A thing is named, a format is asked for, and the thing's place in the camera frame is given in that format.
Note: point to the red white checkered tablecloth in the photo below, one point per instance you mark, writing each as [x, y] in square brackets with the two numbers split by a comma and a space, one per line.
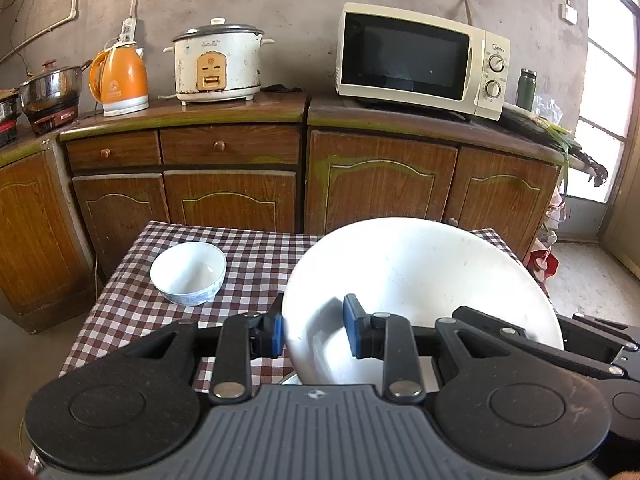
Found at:
[130, 300]

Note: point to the black cloth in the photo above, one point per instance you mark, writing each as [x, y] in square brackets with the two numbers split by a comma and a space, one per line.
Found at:
[282, 88]

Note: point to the small blue patterned white bowl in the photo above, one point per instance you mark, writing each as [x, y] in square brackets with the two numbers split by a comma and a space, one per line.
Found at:
[187, 272]

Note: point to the green onion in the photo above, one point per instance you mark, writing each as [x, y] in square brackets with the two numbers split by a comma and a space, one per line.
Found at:
[565, 160]

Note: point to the red bag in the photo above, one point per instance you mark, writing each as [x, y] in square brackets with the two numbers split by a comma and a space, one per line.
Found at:
[544, 262]

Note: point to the white bowl with green print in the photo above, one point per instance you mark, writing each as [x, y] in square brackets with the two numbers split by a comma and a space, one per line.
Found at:
[425, 270]

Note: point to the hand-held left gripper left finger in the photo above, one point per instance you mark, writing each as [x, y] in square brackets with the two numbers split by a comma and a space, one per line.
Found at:
[276, 330]

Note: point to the steel pot on red base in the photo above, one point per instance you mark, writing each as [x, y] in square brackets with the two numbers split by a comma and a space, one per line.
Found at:
[9, 115]

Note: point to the white power strip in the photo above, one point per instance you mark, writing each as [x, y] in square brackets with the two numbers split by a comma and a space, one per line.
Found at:
[129, 30]

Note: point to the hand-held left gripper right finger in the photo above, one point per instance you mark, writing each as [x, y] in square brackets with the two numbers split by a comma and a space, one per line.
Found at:
[352, 327]

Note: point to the white rice cooker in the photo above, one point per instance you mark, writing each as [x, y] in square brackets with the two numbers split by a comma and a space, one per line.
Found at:
[220, 65]

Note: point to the orange electric kettle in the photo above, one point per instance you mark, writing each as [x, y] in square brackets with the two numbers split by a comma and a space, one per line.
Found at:
[122, 82]

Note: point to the wooden cabinet with drawers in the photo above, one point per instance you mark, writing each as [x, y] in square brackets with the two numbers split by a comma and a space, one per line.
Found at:
[230, 200]

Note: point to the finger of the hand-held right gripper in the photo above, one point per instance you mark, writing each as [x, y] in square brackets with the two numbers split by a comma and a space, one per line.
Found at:
[605, 332]
[550, 350]

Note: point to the wooden corner cabinet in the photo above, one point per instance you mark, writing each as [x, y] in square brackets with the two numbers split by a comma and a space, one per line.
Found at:
[35, 240]

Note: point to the dark green thermos bottle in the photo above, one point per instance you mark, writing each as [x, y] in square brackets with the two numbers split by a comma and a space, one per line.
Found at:
[526, 90]

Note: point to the steel electric pot with lid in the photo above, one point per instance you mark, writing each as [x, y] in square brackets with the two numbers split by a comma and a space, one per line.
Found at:
[50, 90]

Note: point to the cream microwave oven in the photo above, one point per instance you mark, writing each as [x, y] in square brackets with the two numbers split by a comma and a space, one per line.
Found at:
[405, 55]

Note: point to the metal framed glass door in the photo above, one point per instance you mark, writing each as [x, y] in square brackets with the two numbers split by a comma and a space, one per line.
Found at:
[585, 210]

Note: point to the white wall switch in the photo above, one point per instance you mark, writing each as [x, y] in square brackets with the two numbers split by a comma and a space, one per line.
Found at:
[568, 13]

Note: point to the clear plastic bag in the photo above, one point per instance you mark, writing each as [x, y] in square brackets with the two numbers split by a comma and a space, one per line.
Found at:
[547, 110]

